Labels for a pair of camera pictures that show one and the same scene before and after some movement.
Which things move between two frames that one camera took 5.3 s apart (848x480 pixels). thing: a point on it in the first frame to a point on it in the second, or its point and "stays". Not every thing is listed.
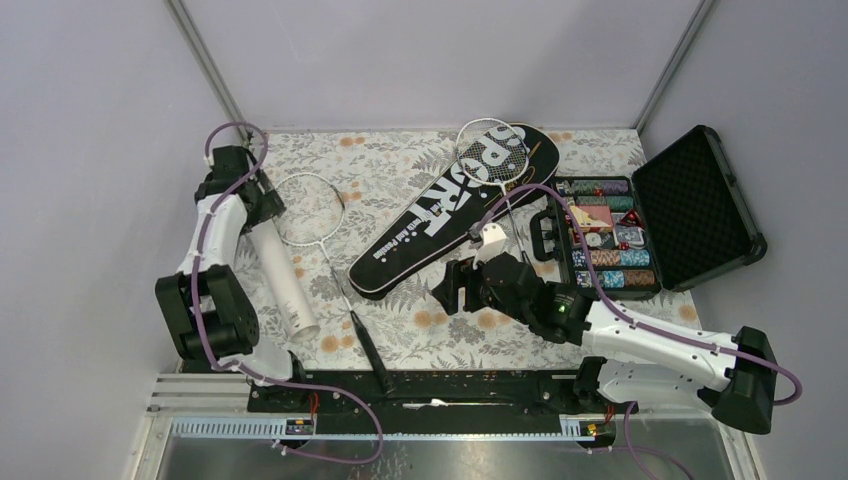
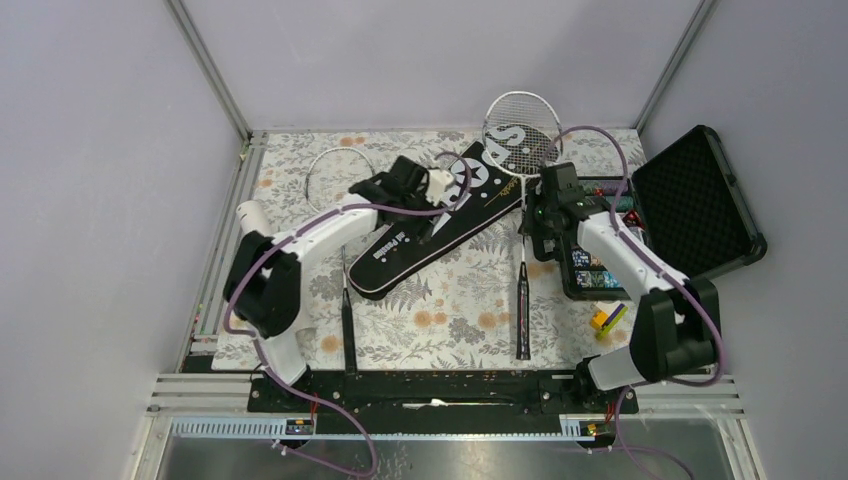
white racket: (492, 152) to (522, 133)
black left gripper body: (268, 204) to (415, 222)
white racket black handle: (309, 209) to (330, 177)
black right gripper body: (512, 310) to (538, 221)
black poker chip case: (681, 218) stays
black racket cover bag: (449, 209) stays
